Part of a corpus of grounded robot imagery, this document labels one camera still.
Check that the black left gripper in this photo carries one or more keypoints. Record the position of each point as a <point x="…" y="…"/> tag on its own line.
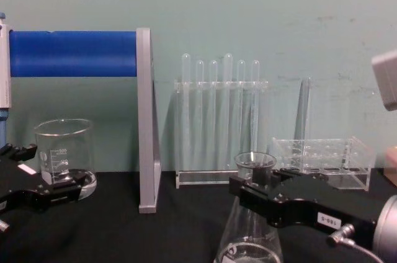
<point x="15" y="182"/>

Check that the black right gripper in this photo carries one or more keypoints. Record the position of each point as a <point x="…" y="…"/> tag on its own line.
<point x="304" y="204"/>

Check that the clear glass conical flask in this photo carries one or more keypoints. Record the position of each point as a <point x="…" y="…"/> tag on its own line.
<point x="245" y="238"/>

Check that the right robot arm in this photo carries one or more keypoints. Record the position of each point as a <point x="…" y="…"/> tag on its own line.
<point x="387" y="229"/>

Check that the clear glass beaker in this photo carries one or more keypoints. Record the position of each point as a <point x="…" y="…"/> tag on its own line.
<point x="65" y="145"/>

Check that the clear acrylic pipette rack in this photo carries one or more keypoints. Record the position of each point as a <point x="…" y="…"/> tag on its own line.
<point x="201" y="179"/>

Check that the clear acrylic test tube rack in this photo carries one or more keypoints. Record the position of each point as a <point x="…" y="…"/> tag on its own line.
<point x="347" y="163"/>

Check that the clear glass test tube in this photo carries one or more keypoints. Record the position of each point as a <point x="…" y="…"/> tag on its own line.
<point x="305" y="105"/>

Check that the black table cloth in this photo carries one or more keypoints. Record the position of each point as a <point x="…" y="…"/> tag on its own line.
<point x="124" y="238"/>

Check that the grey stand with blue bar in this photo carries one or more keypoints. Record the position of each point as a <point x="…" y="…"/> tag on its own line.
<point x="74" y="53"/>

